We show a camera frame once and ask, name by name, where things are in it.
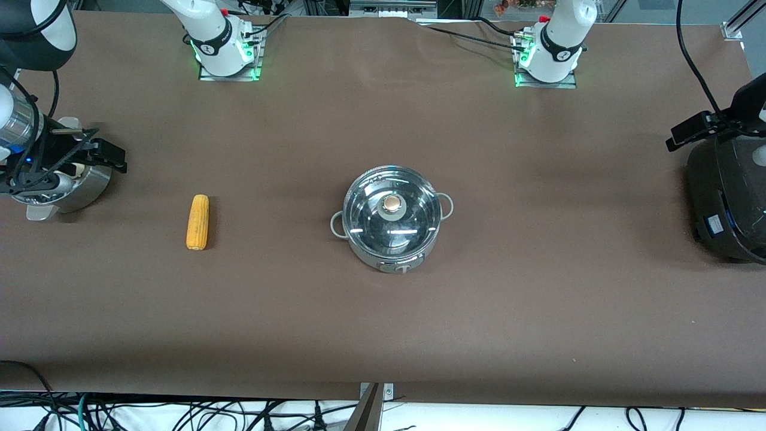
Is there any yellow corn cob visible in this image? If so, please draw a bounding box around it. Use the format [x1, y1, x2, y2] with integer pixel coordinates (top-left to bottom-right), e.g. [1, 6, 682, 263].
[186, 195, 210, 251]

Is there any glass lid with knob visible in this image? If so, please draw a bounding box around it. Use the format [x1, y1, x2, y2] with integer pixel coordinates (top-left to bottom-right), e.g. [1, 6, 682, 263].
[344, 166, 442, 253]

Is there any steel steamer pot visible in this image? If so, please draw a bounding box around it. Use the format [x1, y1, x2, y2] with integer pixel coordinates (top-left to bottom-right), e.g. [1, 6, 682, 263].
[24, 117, 113, 222]

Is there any steel electric cooking pot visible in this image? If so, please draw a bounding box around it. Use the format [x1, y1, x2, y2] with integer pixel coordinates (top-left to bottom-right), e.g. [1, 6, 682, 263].
[330, 166, 454, 274]

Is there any black rice cooker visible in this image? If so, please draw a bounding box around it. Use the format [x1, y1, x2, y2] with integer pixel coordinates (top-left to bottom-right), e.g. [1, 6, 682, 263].
[685, 135, 766, 265]

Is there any grey box with sockets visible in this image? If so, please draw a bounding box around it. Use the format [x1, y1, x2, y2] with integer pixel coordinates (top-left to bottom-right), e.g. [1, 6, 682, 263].
[349, 0, 439, 20]

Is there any brown table cover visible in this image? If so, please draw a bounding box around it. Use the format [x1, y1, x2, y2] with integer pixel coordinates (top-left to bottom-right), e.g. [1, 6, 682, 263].
[0, 11, 766, 408]

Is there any dark slanted pole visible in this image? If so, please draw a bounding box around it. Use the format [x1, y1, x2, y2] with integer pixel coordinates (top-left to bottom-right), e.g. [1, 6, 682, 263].
[342, 383, 382, 431]

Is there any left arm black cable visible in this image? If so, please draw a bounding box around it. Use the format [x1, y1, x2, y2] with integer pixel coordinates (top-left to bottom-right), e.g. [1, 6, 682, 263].
[676, 0, 728, 120]

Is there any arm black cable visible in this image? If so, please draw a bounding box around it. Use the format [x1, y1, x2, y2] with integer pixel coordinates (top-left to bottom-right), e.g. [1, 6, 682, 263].
[0, 66, 60, 186]
[676, 0, 728, 120]

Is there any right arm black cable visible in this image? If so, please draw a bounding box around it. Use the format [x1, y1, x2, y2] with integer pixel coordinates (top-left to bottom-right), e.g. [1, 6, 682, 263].
[0, 66, 60, 186]

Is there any aluminium profile rail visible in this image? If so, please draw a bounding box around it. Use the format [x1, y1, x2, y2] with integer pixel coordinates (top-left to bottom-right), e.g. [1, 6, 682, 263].
[721, 0, 766, 41]

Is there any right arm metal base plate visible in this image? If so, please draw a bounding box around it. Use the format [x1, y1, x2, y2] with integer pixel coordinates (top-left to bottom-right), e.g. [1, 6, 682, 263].
[197, 27, 264, 81]

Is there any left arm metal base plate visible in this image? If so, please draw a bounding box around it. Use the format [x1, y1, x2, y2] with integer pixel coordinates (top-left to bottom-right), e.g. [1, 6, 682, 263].
[513, 30, 578, 89]

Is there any black table cable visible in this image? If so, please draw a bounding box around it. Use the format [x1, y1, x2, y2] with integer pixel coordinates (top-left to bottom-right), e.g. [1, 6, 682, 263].
[419, 24, 521, 50]
[242, 12, 294, 40]
[472, 16, 520, 37]

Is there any small metal edge bracket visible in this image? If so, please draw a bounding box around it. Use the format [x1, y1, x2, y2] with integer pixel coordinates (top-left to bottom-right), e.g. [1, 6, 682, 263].
[359, 382, 394, 402]

